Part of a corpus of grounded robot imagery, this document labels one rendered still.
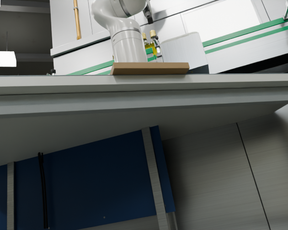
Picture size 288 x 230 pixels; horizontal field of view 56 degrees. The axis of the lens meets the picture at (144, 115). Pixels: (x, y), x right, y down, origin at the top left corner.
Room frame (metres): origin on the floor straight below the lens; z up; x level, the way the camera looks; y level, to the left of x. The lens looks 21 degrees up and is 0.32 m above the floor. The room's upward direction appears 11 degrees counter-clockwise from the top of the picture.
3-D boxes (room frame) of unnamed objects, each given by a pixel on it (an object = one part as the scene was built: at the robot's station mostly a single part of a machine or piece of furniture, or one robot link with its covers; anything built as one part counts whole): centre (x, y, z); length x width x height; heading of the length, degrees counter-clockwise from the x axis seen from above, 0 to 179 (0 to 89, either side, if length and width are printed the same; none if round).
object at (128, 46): (0.86, 0.01, 0.87); 0.19 x 0.19 x 0.18
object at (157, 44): (1.19, -0.14, 1.12); 0.17 x 0.03 x 0.12; 168
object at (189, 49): (1.10, -0.23, 0.92); 0.27 x 0.17 x 0.15; 168
